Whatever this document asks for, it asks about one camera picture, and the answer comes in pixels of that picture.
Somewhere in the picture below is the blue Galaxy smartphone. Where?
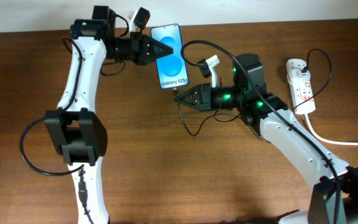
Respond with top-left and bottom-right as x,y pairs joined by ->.
151,24 -> 188,89

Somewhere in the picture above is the black USB charging cable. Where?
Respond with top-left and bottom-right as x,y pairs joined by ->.
172,48 -> 333,143

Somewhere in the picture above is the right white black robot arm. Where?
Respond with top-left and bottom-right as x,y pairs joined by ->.
174,54 -> 358,223

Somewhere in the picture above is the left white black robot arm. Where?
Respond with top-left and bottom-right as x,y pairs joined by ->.
45,6 -> 173,223

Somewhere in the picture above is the white USB charger adapter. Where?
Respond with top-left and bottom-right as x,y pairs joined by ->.
286,58 -> 310,79

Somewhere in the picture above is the white power strip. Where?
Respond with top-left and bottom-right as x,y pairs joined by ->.
287,75 -> 316,115

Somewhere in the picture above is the white power strip cord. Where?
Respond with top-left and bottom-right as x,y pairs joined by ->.
303,102 -> 358,148

